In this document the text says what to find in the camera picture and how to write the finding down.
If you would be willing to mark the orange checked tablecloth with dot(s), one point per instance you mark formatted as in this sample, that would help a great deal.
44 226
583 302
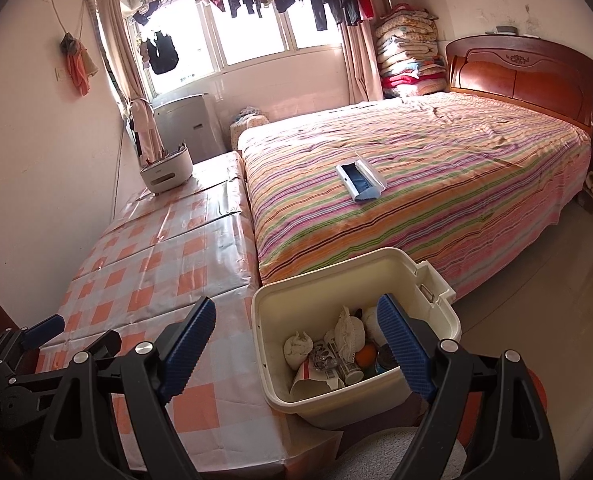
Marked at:
141 270

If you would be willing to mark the white floor appliance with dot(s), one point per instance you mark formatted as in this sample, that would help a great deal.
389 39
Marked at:
186 120

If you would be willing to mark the wooden bed headboard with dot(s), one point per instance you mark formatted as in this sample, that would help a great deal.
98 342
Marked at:
526 75

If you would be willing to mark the small dark grey object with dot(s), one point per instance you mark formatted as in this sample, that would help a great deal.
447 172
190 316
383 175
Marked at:
505 29

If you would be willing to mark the cream plastic bin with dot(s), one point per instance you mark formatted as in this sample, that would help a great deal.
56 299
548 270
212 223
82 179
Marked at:
326 290

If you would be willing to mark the white fluffy ball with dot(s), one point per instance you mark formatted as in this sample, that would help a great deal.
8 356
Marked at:
371 322

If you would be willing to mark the window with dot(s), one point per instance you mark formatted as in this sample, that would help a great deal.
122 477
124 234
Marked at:
256 40

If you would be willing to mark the beige fluffy slipper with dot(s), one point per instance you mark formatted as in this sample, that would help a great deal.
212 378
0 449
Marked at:
590 179

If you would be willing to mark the stack of folded quilts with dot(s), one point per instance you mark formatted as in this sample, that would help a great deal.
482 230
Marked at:
409 50

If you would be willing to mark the blue and white case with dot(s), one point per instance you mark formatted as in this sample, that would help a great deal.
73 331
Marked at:
361 177

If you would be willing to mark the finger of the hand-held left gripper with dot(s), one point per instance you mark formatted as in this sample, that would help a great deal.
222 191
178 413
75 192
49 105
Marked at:
44 327
109 342

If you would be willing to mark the silver blister pack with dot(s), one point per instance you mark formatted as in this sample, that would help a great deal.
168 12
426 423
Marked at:
322 357

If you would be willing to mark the orange peel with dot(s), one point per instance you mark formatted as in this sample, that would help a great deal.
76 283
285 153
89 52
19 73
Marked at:
365 357

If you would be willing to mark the grey fuzzy cloth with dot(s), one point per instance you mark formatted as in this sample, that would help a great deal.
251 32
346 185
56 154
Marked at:
376 455

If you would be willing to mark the brown medicine bottle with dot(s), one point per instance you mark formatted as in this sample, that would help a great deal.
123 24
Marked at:
385 360

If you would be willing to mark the white desk organiser box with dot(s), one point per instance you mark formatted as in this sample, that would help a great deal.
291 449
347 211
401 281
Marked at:
166 172

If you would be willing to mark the small white cardboard box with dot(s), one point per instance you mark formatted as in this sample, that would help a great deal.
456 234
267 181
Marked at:
309 382

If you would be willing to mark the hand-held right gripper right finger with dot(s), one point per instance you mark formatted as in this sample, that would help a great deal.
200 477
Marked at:
401 345

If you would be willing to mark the striped bed sheet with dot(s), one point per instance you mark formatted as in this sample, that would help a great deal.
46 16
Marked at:
426 185

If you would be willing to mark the floral covered bundle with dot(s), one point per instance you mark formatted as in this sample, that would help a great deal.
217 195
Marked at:
249 127

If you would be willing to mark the beige curtain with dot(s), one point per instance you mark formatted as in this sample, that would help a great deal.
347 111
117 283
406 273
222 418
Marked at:
116 35
359 60

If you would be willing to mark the white tissue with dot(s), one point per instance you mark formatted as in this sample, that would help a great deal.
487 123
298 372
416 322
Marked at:
299 347
346 330

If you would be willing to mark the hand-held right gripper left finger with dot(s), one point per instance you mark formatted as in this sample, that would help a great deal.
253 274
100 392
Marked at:
186 345

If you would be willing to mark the white wall switch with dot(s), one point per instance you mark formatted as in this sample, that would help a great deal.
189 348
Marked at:
60 74

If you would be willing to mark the orange cloth on hook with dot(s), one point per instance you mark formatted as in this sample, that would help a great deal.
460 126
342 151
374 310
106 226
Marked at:
79 62

